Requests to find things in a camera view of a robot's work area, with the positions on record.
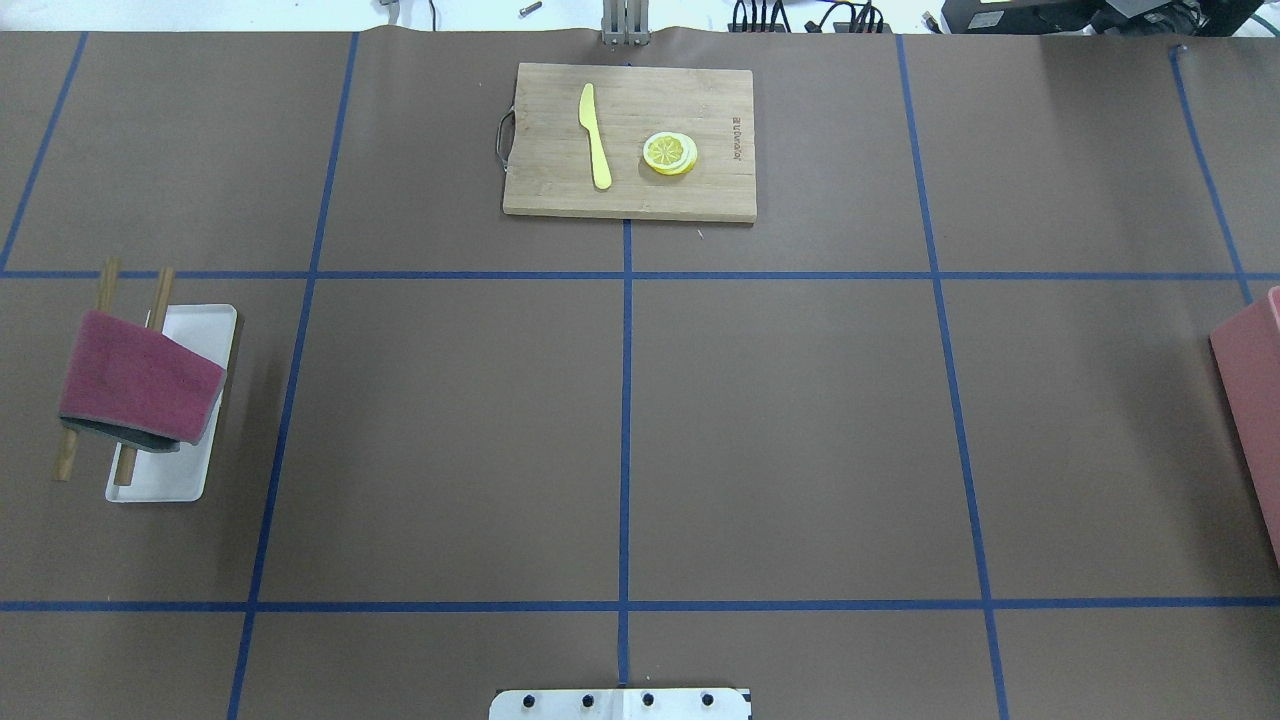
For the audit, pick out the pink wiping cloth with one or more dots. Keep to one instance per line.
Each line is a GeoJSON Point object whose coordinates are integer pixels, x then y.
{"type": "Point", "coordinates": [137, 386]}

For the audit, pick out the yellow plastic knife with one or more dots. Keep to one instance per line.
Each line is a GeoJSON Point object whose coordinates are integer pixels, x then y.
{"type": "Point", "coordinates": [601, 175]}

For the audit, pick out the bamboo cutting board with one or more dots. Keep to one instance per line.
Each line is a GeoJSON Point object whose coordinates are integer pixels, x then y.
{"type": "Point", "coordinates": [548, 170]}

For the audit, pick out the white rack tray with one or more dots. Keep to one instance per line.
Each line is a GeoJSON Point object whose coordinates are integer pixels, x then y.
{"type": "Point", "coordinates": [180, 477]}

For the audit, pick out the pink plastic bin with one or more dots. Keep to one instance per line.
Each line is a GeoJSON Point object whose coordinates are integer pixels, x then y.
{"type": "Point", "coordinates": [1246, 351]}

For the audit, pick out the aluminium frame post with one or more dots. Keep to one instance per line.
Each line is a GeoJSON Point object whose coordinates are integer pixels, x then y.
{"type": "Point", "coordinates": [625, 23]}

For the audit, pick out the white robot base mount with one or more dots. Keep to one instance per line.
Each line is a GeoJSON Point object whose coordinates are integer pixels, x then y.
{"type": "Point", "coordinates": [623, 703]}

